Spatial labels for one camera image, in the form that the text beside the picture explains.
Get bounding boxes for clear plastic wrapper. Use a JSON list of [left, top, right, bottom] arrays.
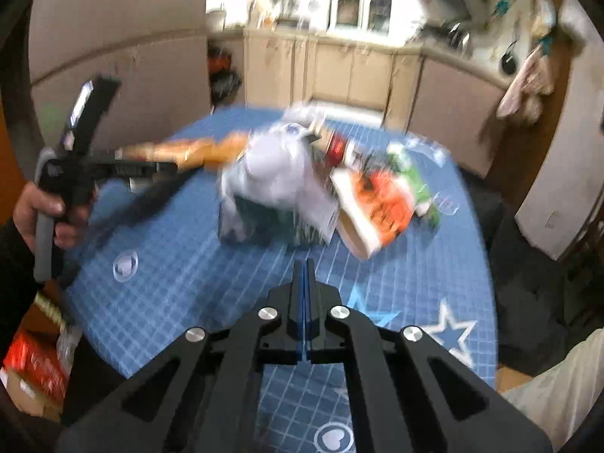
[[401, 137, 461, 220]]

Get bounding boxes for beige kitchen cabinets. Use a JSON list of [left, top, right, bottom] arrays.
[[243, 27, 513, 156]]

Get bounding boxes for green tissue packet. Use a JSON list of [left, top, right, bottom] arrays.
[[384, 144, 443, 233]]

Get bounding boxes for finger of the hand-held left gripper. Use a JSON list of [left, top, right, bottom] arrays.
[[94, 159, 179, 181], [89, 169, 199, 241]]

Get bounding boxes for black bag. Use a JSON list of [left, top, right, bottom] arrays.
[[209, 46, 243, 107]]

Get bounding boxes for red cardboard box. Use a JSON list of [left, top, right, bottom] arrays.
[[2, 330, 68, 409]]

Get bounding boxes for white and red box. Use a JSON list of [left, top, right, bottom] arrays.
[[325, 129, 360, 169]]

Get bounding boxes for orange cardboard box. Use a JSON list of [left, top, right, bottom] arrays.
[[329, 169, 417, 261]]

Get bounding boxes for person's left hand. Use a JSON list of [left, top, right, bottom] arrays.
[[13, 182, 95, 249]]

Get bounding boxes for dark teal box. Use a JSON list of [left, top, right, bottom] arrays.
[[219, 193, 305, 247]]

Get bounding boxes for black hanging pan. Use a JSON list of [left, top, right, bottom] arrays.
[[499, 40, 520, 76]]

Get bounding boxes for blue checked star tablecloth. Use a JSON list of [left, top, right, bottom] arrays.
[[61, 104, 498, 453]]

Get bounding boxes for person's leg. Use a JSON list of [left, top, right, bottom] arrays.
[[500, 340, 604, 453]]

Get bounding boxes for pink hanging towel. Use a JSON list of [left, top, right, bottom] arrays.
[[495, 47, 556, 124]]

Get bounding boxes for black cloth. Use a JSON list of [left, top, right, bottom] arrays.
[[467, 184, 574, 373]]

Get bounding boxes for large white plastic bag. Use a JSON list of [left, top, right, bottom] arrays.
[[217, 118, 341, 246]]

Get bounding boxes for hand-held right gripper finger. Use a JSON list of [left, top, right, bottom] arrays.
[[55, 260, 307, 453], [307, 259, 553, 453]]

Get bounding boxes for orange brown snack packet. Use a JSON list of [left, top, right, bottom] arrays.
[[116, 133, 249, 171]]

